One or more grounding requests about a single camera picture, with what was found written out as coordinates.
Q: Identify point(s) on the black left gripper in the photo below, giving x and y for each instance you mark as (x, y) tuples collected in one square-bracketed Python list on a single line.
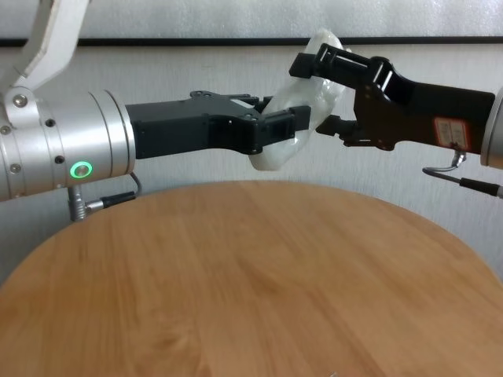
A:
[(188, 125)]

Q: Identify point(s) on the white plastic-wrapped sandbag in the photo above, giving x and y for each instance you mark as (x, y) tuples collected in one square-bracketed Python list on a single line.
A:
[(294, 94)]

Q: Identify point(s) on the black horizontal wall strip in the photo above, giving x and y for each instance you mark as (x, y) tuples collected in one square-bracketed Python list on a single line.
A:
[(196, 41)]

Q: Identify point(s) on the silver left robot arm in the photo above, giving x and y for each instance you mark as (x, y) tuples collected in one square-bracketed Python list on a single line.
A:
[(59, 145)]

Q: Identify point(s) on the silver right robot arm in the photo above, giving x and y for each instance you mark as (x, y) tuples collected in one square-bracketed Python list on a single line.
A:
[(493, 129)]

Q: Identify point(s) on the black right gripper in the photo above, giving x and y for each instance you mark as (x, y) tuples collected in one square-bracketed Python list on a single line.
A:
[(420, 114)]

